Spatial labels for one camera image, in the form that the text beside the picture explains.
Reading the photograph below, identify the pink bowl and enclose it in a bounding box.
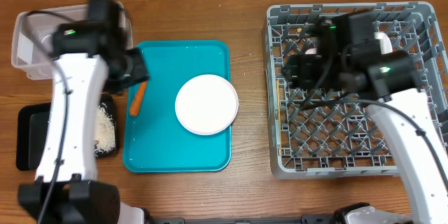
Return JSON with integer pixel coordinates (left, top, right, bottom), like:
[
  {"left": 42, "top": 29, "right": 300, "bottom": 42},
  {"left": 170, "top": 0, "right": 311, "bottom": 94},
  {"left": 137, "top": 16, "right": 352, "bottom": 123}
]
[{"left": 305, "top": 48, "right": 317, "bottom": 55}]

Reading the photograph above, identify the orange carrot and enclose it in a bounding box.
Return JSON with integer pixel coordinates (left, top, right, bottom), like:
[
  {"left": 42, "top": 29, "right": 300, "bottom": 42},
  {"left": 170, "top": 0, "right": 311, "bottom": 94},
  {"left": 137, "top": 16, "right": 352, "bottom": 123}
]
[{"left": 129, "top": 81, "right": 148, "bottom": 117}]

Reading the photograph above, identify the teal serving tray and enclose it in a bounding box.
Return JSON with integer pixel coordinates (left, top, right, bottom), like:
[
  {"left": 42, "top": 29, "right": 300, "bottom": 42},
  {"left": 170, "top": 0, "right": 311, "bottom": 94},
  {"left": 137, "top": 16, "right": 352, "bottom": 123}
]
[{"left": 122, "top": 40, "right": 232, "bottom": 173}]

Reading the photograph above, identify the white round plate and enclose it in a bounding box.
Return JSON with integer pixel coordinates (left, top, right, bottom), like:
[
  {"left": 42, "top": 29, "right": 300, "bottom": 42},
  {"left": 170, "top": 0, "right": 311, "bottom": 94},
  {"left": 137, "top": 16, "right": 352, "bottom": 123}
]
[{"left": 174, "top": 74, "right": 239, "bottom": 136}]

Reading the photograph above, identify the white bowl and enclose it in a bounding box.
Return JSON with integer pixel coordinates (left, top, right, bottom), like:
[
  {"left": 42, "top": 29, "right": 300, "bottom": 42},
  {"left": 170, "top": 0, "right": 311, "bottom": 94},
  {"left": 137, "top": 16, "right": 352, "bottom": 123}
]
[{"left": 374, "top": 31, "right": 393, "bottom": 55}]

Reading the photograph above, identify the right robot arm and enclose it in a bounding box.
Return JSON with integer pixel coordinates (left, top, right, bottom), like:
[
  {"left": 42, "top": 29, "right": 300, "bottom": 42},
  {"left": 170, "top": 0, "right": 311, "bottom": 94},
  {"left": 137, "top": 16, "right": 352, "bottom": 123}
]
[{"left": 283, "top": 10, "right": 447, "bottom": 223}]

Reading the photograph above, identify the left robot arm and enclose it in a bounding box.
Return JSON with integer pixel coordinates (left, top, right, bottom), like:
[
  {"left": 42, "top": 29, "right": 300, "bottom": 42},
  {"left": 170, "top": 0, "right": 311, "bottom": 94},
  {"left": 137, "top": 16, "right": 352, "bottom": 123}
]
[{"left": 17, "top": 0, "right": 153, "bottom": 223}]

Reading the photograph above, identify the grey dishwasher rack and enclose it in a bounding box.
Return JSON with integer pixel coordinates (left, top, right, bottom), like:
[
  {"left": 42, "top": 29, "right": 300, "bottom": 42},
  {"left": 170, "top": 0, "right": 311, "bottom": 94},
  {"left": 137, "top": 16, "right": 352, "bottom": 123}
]
[{"left": 262, "top": 1, "right": 447, "bottom": 179}]

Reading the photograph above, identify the clear plastic bin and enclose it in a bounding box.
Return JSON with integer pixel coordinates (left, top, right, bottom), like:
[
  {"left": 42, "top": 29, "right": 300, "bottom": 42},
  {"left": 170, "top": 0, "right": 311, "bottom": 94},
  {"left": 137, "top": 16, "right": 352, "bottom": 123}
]
[{"left": 10, "top": 1, "right": 134, "bottom": 81}]

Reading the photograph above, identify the black tray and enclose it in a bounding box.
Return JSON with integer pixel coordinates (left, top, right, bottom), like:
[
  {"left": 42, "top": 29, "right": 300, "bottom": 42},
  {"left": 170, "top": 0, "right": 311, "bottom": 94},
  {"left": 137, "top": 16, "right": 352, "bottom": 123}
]
[{"left": 15, "top": 94, "right": 118, "bottom": 171}]

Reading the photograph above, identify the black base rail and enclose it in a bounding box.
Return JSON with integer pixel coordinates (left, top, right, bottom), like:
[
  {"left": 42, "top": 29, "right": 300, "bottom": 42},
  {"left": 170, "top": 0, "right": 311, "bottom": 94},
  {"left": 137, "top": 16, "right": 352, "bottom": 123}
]
[{"left": 148, "top": 214, "right": 334, "bottom": 224}]

